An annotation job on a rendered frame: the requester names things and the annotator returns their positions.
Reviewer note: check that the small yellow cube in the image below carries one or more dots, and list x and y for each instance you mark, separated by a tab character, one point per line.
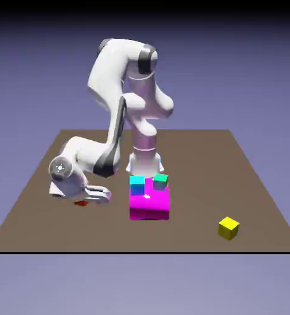
228	228

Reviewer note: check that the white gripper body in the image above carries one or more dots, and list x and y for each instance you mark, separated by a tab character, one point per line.
98	193

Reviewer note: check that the small red cube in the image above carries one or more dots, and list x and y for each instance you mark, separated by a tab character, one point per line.
81	203

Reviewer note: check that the small green cube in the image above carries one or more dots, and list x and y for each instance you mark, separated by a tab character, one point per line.
160	182

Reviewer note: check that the small cyan cube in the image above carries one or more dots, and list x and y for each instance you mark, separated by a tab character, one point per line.
137	185

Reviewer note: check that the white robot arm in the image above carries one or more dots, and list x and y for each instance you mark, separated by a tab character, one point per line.
115	73

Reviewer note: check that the large magenta box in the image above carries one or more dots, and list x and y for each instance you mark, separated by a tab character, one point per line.
150	204

